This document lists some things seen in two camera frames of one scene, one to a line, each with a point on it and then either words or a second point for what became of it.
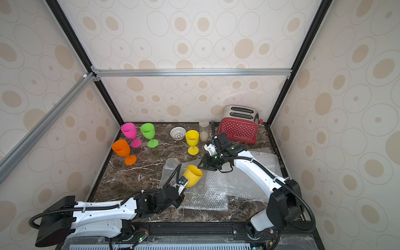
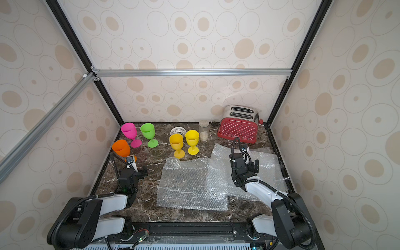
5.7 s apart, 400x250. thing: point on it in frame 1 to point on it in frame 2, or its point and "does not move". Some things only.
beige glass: x=193 y=174 to x=176 y=141
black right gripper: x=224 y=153 to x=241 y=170
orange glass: x=122 y=148 does not move
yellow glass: x=192 y=137 does not move
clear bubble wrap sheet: x=234 y=184 does not move
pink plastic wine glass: x=129 y=129 does not move
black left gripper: x=180 y=200 to x=142 y=174
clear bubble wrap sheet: x=210 y=191 does not move
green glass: x=148 y=131 does not move
